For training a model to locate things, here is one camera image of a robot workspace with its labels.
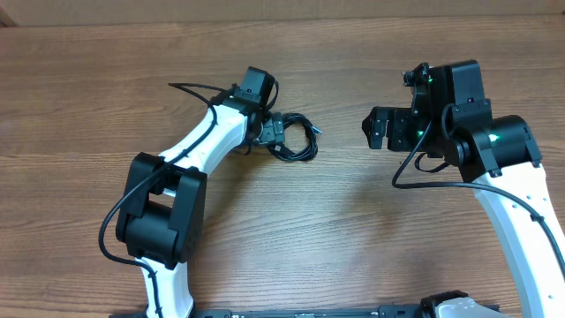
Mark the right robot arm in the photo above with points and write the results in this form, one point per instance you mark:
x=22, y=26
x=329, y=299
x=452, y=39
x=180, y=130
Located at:
x=451, y=139

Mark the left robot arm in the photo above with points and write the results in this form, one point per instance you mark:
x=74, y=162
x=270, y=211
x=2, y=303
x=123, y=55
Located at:
x=160, y=216

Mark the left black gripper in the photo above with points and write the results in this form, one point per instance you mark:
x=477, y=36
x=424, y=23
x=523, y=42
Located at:
x=274, y=128

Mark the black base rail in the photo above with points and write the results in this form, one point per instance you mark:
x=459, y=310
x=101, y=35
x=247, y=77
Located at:
x=447, y=304

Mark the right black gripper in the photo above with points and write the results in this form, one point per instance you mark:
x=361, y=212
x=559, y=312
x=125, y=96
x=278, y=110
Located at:
x=397, y=120

